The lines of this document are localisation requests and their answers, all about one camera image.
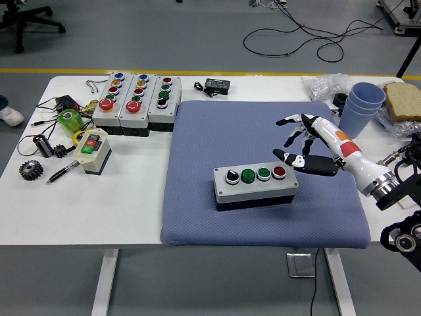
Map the black floor cable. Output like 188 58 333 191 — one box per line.
243 0 405 63

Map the large steel gear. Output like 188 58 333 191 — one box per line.
18 159 45 181

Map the blue-grey quilted mat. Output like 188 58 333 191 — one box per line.
160 100 372 250

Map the bread slice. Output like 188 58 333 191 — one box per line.
383 82 421 122

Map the clear plastic bag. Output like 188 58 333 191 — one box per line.
374 105 421 142

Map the red white wire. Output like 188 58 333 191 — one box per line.
86 78 109 95

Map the metal floor outlet plate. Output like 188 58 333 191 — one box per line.
285 252 316 279

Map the light blue plastic cup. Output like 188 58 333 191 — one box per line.
337 102 379 139
350 82 386 108
347 97 382 113

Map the black jack plug cable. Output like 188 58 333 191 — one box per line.
31 118 66 128

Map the aluminium frame cart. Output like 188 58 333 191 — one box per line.
376 0 421 36

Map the black digital meter module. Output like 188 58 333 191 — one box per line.
193 78 231 99

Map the black office chair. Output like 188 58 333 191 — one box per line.
0 0 66 54

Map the black power cord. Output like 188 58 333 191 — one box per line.
309 248 320 316

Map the black capacitor with wire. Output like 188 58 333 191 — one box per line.
16 131 54 158

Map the grey five-button control box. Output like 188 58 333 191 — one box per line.
118 72 158 138
91 72 134 136

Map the person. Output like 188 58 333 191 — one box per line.
0 95 26 126

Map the black pen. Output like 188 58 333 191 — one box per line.
45 160 81 185

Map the brass fitting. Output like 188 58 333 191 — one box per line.
81 99 99 115

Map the black module with wires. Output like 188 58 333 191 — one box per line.
36 95 80 115

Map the grey four-button control box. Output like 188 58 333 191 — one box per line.
147 76 182 132
212 161 299 212

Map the green tape roll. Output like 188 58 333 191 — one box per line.
57 109 85 138

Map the clear bubble wrap bag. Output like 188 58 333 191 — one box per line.
301 72 355 101

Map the cream red-green switch box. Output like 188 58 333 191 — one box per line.
72 128 112 175

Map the white table leg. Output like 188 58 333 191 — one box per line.
324 248 358 316
91 248 119 316

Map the white paper sheet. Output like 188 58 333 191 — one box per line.
399 194 421 210

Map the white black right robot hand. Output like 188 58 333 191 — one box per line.
272 113 394 198

